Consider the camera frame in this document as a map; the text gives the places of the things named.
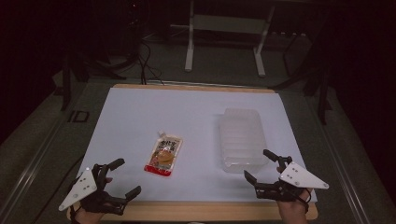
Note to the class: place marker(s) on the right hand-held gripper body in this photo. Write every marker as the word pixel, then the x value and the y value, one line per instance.
pixel 300 177

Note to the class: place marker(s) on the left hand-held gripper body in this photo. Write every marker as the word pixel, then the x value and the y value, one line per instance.
pixel 79 188

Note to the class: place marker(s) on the person's left hand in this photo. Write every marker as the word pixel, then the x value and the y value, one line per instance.
pixel 88 217

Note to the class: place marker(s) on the person's right hand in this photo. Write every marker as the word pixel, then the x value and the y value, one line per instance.
pixel 292 213

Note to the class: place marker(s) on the clear plastic container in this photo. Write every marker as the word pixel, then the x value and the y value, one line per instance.
pixel 243 140

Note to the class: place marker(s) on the printed sauce pouch with spout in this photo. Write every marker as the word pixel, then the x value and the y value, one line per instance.
pixel 163 154

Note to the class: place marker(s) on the white paper sheet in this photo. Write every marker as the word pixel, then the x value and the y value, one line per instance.
pixel 140 112

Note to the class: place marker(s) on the black stand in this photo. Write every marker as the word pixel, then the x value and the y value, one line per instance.
pixel 67 81
pixel 322 93

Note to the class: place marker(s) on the white metal stand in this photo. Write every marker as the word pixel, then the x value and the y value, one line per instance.
pixel 229 23

